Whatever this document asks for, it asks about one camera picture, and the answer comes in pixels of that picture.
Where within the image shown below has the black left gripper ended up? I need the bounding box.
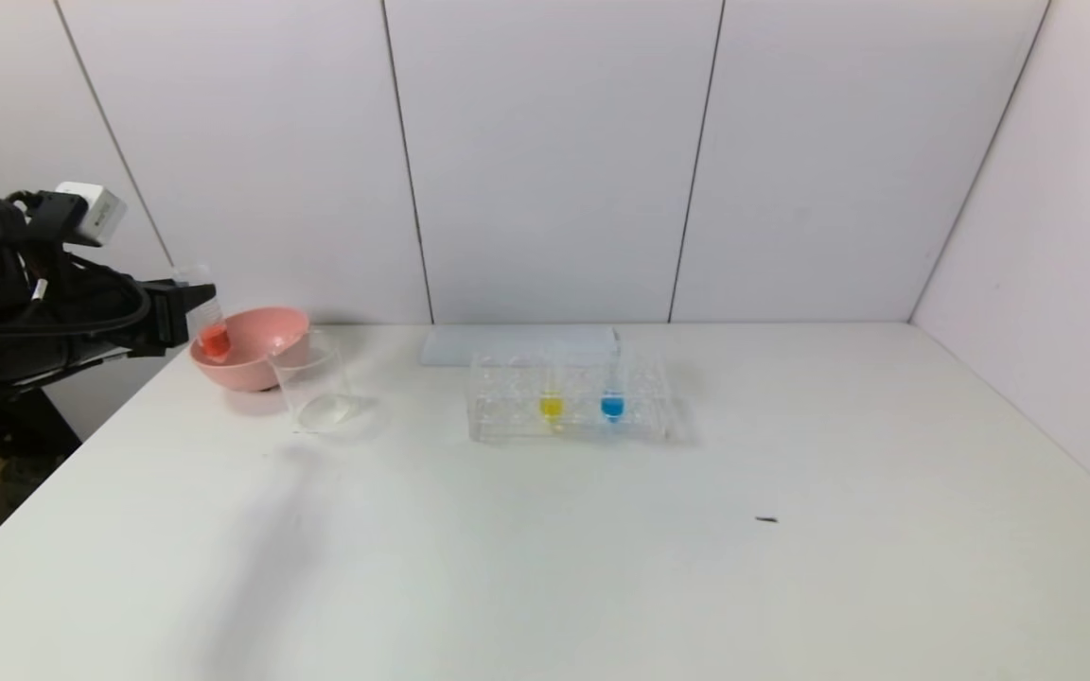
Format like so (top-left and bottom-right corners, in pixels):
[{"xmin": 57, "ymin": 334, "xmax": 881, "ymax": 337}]
[{"xmin": 69, "ymin": 279, "xmax": 217, "ymax": 358}]

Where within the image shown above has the test tube with red pigment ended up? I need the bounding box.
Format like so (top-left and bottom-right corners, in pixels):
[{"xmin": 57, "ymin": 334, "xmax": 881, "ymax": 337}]
[{"xmin": 174, "ymin": 265, "xmax": 232, "ymax": 362}]

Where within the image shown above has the clear glass beaker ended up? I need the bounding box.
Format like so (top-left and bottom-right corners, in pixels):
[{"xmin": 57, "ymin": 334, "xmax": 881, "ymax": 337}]
[{"xmin": 268, "ymin": 329, "xmax": 363, "ymax": 435}]

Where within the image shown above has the test tube with yellow pigment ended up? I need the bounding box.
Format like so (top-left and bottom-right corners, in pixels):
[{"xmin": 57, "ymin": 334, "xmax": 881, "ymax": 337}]
[{"xmin": 539, "ymin": 342, "xmax": 567, "ymax": 425}]

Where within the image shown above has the test tube with blue pigment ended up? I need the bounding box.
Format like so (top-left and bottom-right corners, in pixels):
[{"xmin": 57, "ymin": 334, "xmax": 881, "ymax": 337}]
[{"xmin": 600, "ymin": 340, "xmax": 628, "ymax": 424}]

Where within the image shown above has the clear acrylic test tube rack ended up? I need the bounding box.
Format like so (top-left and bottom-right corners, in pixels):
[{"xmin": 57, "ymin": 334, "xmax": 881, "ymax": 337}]
[{"xmin": 466, "ymin": 348, "xmax": 674, "ymax": 444}]

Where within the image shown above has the pink plastic bowl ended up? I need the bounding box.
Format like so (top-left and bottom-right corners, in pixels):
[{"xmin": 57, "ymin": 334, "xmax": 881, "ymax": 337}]
[{"xmin": 190, "ymin": 306, "xmax": 311, "ymax": 393}]

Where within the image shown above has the white paper sheet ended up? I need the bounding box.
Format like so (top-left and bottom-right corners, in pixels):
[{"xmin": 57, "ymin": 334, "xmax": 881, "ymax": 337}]
[{"xmin": 421, "ymin": 327, "xmax": 622, "ymax": 368}]

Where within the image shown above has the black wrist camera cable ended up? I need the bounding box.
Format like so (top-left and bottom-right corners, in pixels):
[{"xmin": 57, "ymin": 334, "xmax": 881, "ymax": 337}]
[{"xmin": 0, "ymin": 192, "xmax": 154, "ymax": 334}]

